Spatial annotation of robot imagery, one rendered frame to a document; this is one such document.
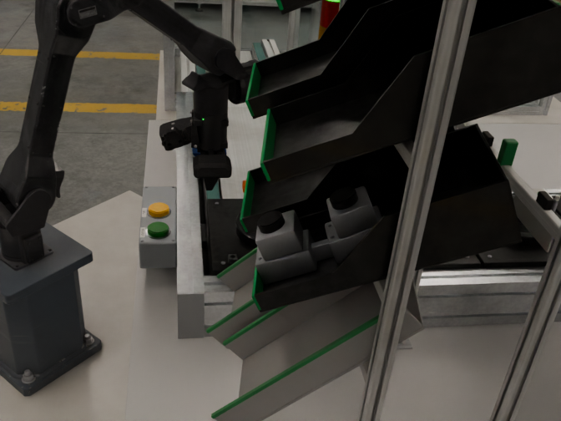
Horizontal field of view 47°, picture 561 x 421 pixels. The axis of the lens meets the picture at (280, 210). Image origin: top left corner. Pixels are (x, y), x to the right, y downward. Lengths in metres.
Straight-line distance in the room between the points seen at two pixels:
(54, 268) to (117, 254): 0.37
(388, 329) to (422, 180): 0.18
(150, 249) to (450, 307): 0.56
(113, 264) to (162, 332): 0.23
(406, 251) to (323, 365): 0.20
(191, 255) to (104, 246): 0.26
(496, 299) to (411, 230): 0.66
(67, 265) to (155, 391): 0.25
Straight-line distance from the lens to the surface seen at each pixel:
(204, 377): 1.08
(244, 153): 1.61
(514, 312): 1.30
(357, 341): 0.72
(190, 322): 1.12
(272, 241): 0.69
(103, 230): 1.42
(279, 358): 0.86
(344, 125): 0.66
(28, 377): 1.08
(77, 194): 3.27
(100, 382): 1.09
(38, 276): 0.98
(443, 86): 0.55
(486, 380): 1.17
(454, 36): 0.54
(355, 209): 0.68
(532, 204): 0.74
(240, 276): 1.01
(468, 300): 1.22
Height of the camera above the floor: 1.65
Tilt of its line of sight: 32 degrees down
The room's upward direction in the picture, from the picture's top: 5 degrees clockwise
